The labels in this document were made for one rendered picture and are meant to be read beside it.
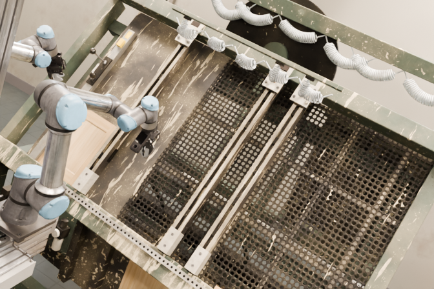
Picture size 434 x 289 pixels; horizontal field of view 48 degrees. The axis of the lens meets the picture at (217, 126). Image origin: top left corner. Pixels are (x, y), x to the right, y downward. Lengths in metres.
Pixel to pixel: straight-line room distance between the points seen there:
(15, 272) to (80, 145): 1.00
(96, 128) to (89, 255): 0.77
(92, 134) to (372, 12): 2.71
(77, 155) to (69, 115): 1.10
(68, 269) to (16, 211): 1.10
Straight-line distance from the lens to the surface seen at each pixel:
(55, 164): 1.93
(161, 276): 2.51
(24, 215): 2.19
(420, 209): 2.50
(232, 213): 2.46
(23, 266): 2.16
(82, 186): 2.74
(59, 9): 5.87
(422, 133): 2.57
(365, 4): 4.57
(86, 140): 2.89
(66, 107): 1.79
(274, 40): 3.22
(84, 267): 3.20
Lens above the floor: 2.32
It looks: 19 degrees down
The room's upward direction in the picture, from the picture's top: 23 degrees clockwise
